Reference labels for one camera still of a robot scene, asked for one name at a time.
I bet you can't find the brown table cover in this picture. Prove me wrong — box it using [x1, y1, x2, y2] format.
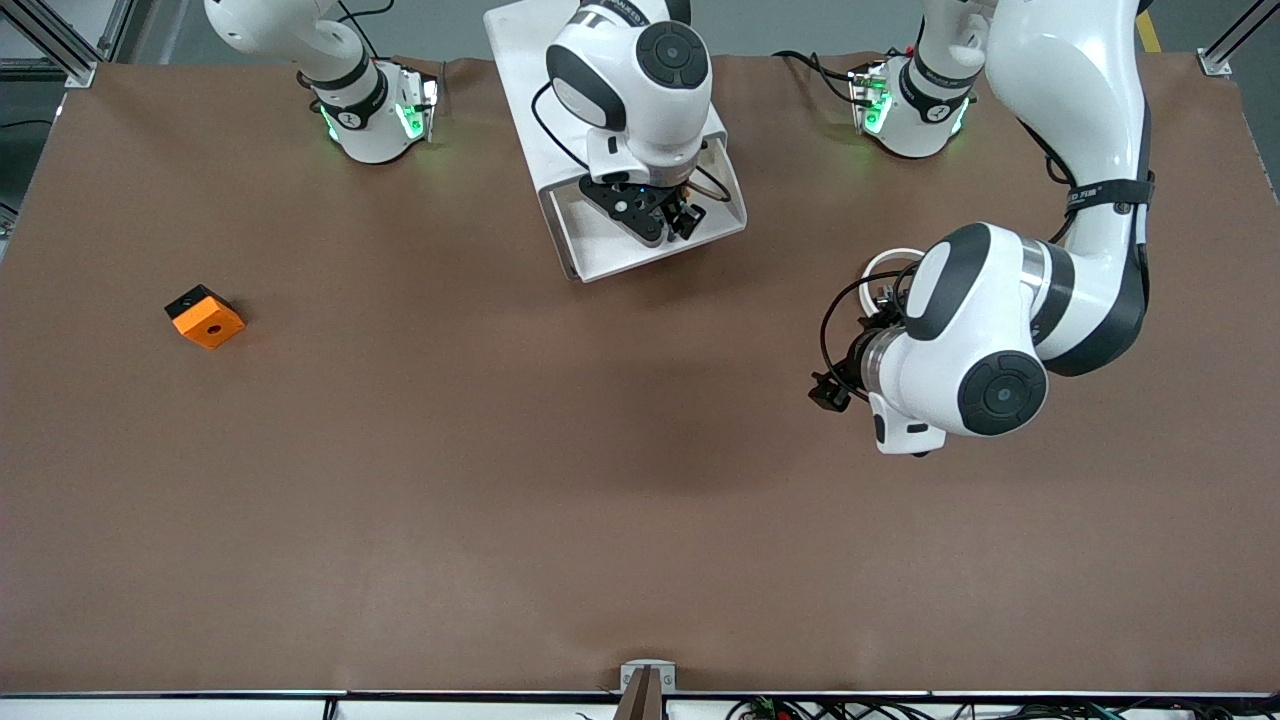
[0, 52, 1280, 696]

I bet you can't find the grey metal bracket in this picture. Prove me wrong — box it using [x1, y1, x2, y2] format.
[620, 660, 677, 693]

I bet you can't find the orange and black button housing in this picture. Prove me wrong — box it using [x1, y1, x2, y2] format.
[165, 284, 246, 351]

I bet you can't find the aluminium profile frame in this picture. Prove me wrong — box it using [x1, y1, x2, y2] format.
[0, 0, 136, 89]
[1198, 0, 1271, 79]

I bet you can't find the black cable at arm base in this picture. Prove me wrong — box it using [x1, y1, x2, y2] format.
[773, 50, 863, 106]

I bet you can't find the white curved plastic ring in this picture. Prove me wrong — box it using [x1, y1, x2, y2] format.
[860, 247, 926, 326]

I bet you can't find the tangled cable bundle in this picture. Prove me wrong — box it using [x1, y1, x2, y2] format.
[725, 696, 1280, 720]

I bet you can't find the white table edge rail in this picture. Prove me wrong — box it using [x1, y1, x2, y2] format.
[0, 690, 1280, 720]

